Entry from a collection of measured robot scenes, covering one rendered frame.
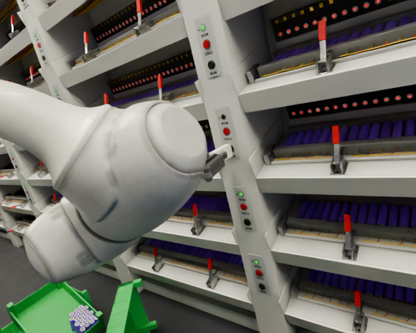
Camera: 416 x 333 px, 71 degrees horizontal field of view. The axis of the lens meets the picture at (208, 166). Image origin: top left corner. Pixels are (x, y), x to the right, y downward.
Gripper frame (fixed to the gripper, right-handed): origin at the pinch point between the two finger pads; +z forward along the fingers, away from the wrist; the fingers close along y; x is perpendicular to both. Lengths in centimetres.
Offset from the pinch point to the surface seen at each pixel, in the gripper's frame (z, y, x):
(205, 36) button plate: 4.0, 0.1, 25.4
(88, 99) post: 12, -65, 22
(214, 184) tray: 4.7, -8.2, -9.3
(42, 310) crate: -24, -85, -52
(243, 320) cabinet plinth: 8, -13, -59
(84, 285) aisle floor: -1, -99, -61
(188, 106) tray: 4.3, -9.8, 11.7
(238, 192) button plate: 4.0, -0.7, -11.2
